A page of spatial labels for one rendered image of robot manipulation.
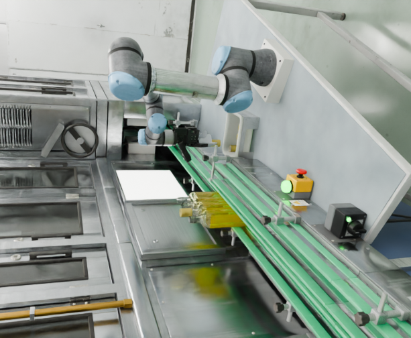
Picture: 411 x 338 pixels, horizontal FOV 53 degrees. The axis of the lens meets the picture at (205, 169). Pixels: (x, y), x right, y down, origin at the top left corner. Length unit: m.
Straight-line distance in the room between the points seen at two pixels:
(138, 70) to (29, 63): 3.90
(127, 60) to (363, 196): 0.86
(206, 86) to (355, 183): 0.61
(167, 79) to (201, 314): 0.78
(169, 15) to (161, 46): 0.39
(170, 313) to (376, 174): 0.75
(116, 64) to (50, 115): 1.18
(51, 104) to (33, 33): 2.75
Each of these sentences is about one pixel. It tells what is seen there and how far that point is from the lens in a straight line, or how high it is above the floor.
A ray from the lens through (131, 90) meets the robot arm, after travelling 1.41.
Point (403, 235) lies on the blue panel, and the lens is 1.49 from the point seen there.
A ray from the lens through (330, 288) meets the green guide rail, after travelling 1.22.
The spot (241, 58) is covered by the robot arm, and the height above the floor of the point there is 0.95.
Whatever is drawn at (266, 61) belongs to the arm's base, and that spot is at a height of 0.84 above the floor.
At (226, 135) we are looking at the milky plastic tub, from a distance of 2.03.
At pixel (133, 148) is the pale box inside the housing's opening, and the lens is 2.74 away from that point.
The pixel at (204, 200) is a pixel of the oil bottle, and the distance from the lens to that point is 1.68.
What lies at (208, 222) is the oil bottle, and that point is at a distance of 1.57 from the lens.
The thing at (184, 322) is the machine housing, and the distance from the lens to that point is 1.34.
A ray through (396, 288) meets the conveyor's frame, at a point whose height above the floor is 0.84.
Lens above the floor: 1.61
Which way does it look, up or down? 20 degrees down
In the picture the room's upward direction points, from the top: 90 degrees counter-clockwise
